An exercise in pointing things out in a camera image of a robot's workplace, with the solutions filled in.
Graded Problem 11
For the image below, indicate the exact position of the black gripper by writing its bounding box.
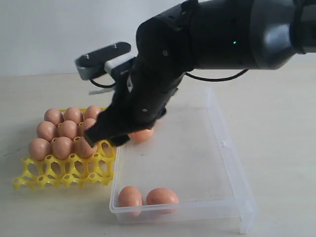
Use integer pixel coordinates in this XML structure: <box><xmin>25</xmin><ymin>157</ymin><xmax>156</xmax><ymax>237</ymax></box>
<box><xmin>83</xmin><ymin>58</ymin><xmax>184</xmax><ymax>147</ymax></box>

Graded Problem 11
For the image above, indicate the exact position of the brown egg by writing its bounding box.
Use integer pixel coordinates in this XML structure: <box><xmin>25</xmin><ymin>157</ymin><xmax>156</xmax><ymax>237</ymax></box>
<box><xmin>146</xmin><ymin>187</ymin><xmax>179</xmax><ymax>205</ymax></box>
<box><xmin>64</xmin><ymin>107</ymin><xmax>83</xmax><ymax>124</ymax></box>
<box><xmin>84</xmin><ymin>105</ymin><xmax>101</xmax><ymax>119</ymax></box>
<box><xmin>44</xmin><ymin>108</ymin><xmax>64</xmax><ymax>126</ymax></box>
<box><xmin>28</xmin><ymin>138</ymin><xmax>52</xmax><ymax>161</ymax></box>
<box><xmin>128</xmin><ymin>128</ymin><xmax>154</xmax><ymax>143</ymax></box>
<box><xmin>36</xmin><ymin>121</ymin><xmax>58</xmax><ymax>142</ymax></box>
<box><xmin>52</xmin><ymin>137</ymin><xmax>74</xmax><ymax>160</ymax></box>
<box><xmin>75</xmin><ymin>137</ymin><xmax>97</xmax><ymax>159</ymax></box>
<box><xmin>118</xmin><ymin>186</ymin><xmax>143</xmax><ymax>207</ymax></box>
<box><xmin>57</xmin><ymin>120</ymin><xmax>79</xmax><ymax>140</ymax></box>
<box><xmin>79</xmin><ymin>118</ymin><xmax>96</xmax><ymax>136</ymax></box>

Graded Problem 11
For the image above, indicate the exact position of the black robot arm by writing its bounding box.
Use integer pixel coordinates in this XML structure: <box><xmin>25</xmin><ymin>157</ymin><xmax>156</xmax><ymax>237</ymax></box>
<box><xmin>77</xmin><ymin>0</ymin><xmax>316</xmax><ymax>146</ymax></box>

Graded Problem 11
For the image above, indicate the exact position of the yellow plastic egg tray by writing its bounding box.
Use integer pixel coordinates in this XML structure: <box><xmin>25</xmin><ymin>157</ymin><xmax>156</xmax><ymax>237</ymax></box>
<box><xmin>12</xmin><ymin>106</ymin><xmax>118</xmax><ymax>191</ymax></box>

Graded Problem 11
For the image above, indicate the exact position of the clear plastic container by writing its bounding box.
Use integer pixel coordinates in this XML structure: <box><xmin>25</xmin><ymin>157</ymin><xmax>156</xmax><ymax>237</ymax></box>
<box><xmin>109</xmin><ymin>88</ymin><xmax>256</xmax><ymax>234</ymax></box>

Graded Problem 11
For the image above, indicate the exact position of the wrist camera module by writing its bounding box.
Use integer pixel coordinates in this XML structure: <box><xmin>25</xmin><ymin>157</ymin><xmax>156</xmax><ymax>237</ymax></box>
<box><xmin>75</xmin><ymin>41</ymin><xmax>131</xmax><ymax>80</ymax></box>

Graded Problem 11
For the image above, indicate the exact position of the black cable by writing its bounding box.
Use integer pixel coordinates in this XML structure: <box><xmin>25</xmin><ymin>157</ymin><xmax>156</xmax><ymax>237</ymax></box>
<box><xmin>88</xmin><ymin>68</ymin><xmax>249</xmax><ymax>96</ymax></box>

